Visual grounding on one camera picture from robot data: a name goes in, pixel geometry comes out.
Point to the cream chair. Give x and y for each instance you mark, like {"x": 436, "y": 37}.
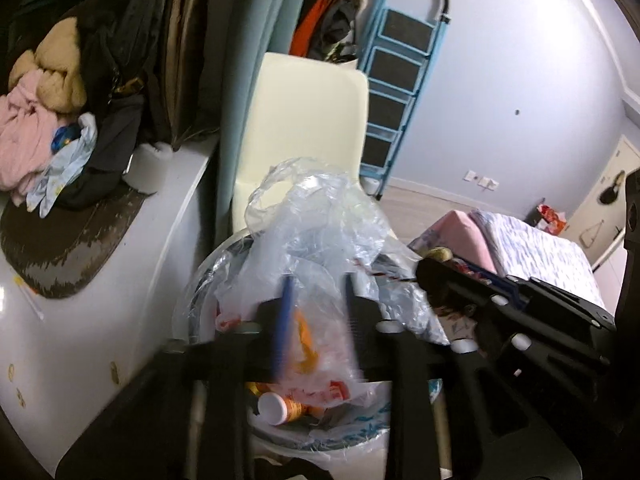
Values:
{"x": 300, "y": 120}

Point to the red snack packet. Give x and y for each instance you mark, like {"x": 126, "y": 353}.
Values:
{"x": 550, "y": 217}

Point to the white tissue roll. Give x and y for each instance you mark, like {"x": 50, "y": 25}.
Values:
{"x": 147, "y": 170}

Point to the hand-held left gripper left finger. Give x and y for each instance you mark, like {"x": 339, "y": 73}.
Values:
{"x": 282, "y": 330}

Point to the dark clothes pile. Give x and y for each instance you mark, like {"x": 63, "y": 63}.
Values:
{"x": 125, "y": 85}

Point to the white trash bin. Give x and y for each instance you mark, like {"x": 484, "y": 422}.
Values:
{"x": 300, "y": 452}

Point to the orange hanging garment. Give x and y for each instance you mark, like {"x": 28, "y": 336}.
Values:
{"x": 320, "y": 10}

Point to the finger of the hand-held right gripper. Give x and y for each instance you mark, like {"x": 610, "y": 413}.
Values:
{"x": 515, "y": 290}
{"x": 445, "y": 285}

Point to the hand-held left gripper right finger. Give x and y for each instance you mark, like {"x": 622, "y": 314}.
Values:
{"x": 356, "y": 330}

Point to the cream door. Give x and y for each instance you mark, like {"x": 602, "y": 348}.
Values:
{"x": 590, "y": 210}

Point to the pink pillow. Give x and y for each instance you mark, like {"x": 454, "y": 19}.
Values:
{"x": 462, "y": 235}

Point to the teal curtain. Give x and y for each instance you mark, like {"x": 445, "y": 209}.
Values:
{"x": 245, "y": 85}

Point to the blue step ladder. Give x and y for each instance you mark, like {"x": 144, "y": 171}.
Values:
{"x": 400, "y": 75}

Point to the patterned white bed blanket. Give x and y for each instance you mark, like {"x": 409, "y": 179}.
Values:
{"x": 535, "y": 250}

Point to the pink fleece cloth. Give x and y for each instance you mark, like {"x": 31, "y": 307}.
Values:
{"x": 25, "y": 130}

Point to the orange bottle white cap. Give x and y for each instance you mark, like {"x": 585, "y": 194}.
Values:
{"x": 272, "y": 407}

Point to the blue white printed cloth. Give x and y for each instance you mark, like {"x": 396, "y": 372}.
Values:
{"x": 65, "y": 160}

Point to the white wall socket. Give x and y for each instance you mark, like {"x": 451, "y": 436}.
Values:
{"x": 470, "y": 176}
{"x": 488, "y": 183}

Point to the worn dark oval mat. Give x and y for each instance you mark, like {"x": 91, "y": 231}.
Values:
{"x": 65, "y": 245}

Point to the tan plush cloth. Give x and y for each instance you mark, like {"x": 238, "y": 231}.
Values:
{"x": 55, "y": 70}

